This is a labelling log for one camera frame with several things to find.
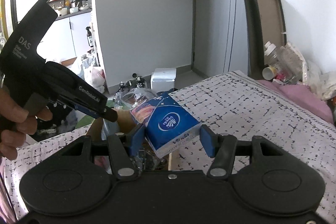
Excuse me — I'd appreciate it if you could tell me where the patterned white bed cover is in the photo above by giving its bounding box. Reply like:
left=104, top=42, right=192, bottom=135
left=2, top=71, right=335, bottom=223

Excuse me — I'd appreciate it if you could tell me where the white square box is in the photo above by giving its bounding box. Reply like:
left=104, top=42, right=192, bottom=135
left=150, top=68, right=177, bottom=92

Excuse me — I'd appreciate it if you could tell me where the pink pillow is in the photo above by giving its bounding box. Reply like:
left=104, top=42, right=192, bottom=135
left=258, top=80, right=334, bottom=124

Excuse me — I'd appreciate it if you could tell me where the grey door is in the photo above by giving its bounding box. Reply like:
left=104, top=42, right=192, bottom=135
left=192, top=0, right=249, bottom=78

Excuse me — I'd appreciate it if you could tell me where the blue tissue pack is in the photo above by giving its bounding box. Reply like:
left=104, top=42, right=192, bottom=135
left=130, top=92, right=201, bottom=158

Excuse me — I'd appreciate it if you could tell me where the paper cup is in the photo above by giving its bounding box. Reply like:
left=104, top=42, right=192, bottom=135
left=262, top=66, right=277, bottom=80

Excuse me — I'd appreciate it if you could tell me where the person's left hand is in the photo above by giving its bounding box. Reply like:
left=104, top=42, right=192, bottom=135
left=1, top=88, right=52, bottom=160

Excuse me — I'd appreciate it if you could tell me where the clear plastic bag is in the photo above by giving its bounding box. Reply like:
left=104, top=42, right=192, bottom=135
left=113, top=87, right=157, bottom=110

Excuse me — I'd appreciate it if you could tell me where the flat cardboard panel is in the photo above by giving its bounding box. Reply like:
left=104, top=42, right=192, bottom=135
left=244, top=0, right=286, bottom=79

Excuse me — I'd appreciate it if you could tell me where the clear plastic bottle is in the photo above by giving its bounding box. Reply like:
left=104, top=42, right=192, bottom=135
left=264, top=41, right=306, bottom=84

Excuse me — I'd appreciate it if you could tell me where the white red plastic bag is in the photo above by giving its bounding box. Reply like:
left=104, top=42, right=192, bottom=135
left=84, top=66, right=106, bottom=93

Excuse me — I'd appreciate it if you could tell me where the white crumpled pillow bag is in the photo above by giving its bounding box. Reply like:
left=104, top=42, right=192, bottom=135
left=284, top=42, right=336, bottom=101

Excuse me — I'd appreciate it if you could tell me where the black spray bottle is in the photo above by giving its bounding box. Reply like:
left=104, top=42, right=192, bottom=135
left=85, top=26, right=94, bottom=47

